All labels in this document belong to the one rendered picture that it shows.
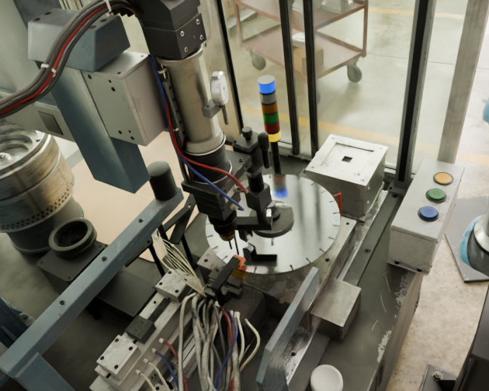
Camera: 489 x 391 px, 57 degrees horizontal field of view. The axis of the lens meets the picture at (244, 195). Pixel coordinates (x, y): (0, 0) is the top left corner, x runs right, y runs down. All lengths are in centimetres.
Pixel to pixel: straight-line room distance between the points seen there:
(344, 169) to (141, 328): 69
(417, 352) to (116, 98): 161
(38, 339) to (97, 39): 56
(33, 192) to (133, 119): 71
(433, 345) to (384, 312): 85
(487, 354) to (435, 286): 103
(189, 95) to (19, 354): 57
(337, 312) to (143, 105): 66
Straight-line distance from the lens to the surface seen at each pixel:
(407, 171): 140
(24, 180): 133
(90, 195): 167
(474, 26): 117
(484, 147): 291
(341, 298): 111
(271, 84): 120
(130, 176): 82
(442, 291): 216
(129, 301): 120
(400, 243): 120
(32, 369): 97
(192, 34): 66
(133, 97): 68
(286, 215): 109
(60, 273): 120
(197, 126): 72
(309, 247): 103
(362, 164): 131
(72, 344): 130
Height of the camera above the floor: 175
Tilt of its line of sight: 43 degrees down
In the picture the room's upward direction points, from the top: 11 degrees counter-clockwise
